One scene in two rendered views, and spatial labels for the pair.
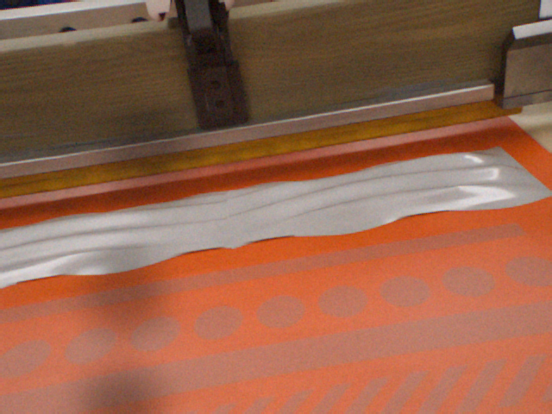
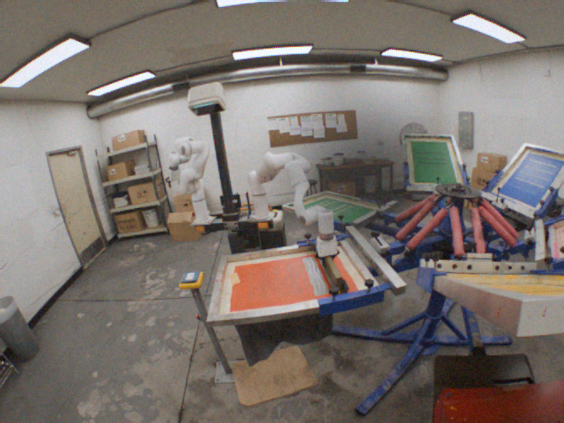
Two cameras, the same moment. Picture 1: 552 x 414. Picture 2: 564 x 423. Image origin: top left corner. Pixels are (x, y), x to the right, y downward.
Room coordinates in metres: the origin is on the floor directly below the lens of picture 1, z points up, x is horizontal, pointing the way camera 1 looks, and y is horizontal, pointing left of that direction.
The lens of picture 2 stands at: (0.13, -1.04, 1.71)
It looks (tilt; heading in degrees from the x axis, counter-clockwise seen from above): 20 degrees down; 87
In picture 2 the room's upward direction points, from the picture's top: 7 degrees counter-clockwise
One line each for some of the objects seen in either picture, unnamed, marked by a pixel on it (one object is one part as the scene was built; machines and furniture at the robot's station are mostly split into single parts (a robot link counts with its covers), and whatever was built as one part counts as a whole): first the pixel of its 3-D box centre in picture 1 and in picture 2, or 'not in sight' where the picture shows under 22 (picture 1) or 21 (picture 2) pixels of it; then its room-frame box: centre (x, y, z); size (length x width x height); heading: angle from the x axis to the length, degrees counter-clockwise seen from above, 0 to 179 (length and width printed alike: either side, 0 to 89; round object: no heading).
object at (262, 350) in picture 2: not in sight; (288, 336); (0.12, -0.18, 0.74); 0.46 x 0.04 x 0.42; 1
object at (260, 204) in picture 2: not in sight; (261, 204); (0.07, 0.54, 1.21); 0.16 x 0.13 x 0.15; 80
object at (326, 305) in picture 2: not in sight; (351, 300); (0.42, -0.25, 0.97); 0.30 x 0.05 x 0.07; 1
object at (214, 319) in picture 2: not in sight; (289, 275); (0.18, 0.03, 0.97); 0.79 x 0.58 x 0.04; 1
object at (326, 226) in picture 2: not in sight; (321, 218); (0.37, 0.06, 1.25); 0.15 x 0.10 x 0.11; 123
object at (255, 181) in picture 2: not in sight; (258, 181); (0.07, 0.53, 1.37); 0.13 x 0.10 x 0.16; 33
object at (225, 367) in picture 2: not in sight; (211, 333); (-0.39, 0.14, 0.48); 0.22 x 0.22 x 0.96; 1
